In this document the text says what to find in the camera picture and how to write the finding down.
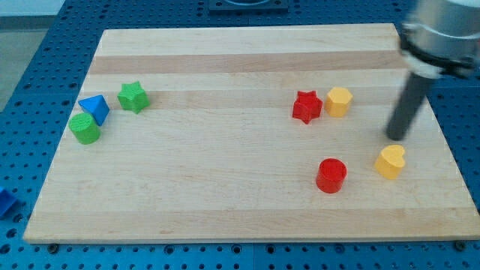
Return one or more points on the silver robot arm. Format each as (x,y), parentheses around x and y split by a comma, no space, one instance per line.
(441,37)

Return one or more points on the red star block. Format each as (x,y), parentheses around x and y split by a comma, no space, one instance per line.
(307,106)

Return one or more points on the green star block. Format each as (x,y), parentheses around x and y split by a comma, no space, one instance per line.
(133,97)

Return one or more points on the wooden board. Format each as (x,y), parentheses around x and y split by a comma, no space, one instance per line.
(218,157)

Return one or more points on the red cylinder block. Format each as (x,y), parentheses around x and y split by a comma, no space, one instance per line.
(331,175)

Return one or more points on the yellow hexagon block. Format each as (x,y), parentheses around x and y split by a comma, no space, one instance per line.
(338,101)

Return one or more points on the blue triangle block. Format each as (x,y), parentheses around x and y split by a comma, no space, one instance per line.
(97,107)

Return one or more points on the yellow heart block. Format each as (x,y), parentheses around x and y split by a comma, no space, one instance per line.
(390,161)

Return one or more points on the green cylinder block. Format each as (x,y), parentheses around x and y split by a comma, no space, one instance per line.
(84,127)

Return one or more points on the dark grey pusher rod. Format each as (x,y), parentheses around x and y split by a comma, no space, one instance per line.
(407,106)

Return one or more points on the blue block at edge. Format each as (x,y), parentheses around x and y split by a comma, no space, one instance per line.
(7,200)

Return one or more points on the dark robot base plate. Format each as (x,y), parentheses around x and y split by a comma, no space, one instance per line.
(217,6)

